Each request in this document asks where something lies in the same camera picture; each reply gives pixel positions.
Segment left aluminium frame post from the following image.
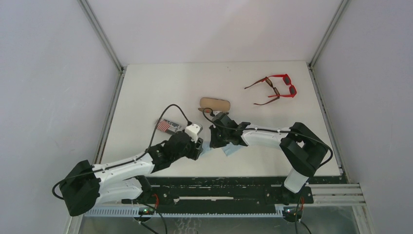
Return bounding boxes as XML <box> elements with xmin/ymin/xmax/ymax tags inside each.
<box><xmin>77</xmin><ymin>0</ymin><xmax>125</xmax><ymax>163</ymax></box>

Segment brown striped glasses case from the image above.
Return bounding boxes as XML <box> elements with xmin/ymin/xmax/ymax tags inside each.
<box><xmin>198</xmin><ymin>97</ymin><xmax>230</xmax><ymax>114</ymax></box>

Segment aluminium frame post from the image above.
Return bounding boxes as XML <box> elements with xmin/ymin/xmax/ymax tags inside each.
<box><xmin>307</xmin><ymin>0</ymin><xmax>351</xmax><ymax>175</ymax></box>
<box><xmin>77</xmin><ymin>0</ymin><xmax>125</xmax><ymax>163</ymax></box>

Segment right black camera cable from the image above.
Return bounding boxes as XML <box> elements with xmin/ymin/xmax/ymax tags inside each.
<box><xmin>202</xmin><ymin>108</ymin><xmax>334</xmax><ymax>234</ymax></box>

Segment light blue cleaning cloth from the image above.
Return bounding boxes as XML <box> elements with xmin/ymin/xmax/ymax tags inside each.
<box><xmin>200</xmin><ymin>142</ymin><xmax>212</xmax><ymax>156</ymax></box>

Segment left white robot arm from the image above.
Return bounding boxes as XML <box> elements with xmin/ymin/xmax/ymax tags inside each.
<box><xmin>58</xmin><ymin>132</ymin><xmax>204</xmax><ymax>216</ymax></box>

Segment left black camera cable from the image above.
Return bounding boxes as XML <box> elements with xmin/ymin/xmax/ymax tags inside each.
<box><xmin>51</xmin><ymin>104</ymin><xmax>193</xmax><ymax>201</ymax></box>

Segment brown tortoise sunglasses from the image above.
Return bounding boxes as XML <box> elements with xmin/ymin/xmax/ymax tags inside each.
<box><xmin>244</xmin><ymin>77</ymin><xmax>281</xmax><ymax>106</ymax></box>

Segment right aluminium frame post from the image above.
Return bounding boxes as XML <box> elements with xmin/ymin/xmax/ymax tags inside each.
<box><xmin>307</xmin><ymin>0</ymin><xmax>351</xmax><ymax>175</ymax></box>

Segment black camera cable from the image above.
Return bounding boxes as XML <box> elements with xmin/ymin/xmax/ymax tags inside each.
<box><xmin>202</xmin><ymin>108</ymin><xmax>334</xmax><ymax>234</ymax></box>
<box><xmin>51</xmin><ymin>104</ymin><xmax>193</xmax><ymax>201</ymax></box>

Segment red sunglasses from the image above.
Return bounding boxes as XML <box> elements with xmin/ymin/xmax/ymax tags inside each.
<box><xmin>267</xmin><ymin>74</ymin><xmax>297</xmax><ymax>98</ymax></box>

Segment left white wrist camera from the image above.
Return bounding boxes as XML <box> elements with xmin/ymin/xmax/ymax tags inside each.
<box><xmin>184</xmin><ymin>123</ymin><xmax>203</xmax><ymax>142</ymax></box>

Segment flag print glasses case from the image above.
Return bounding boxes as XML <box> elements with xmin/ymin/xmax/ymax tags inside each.
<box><xmin>156</xmin><ymin>118</ymin><xmax>186</xmax><ymax>135</ymax></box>

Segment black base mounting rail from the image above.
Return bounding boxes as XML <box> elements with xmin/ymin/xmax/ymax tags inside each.
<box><xmin>122</xmin><ymin>174</ymin><xmax>315</xmax><ymax>216</ymax></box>

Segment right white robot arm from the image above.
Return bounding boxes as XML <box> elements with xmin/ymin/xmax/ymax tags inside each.
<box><xmin>208</xmin><ymin>112</ymin><xmax>334</xmax><ymax>194</ymax></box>

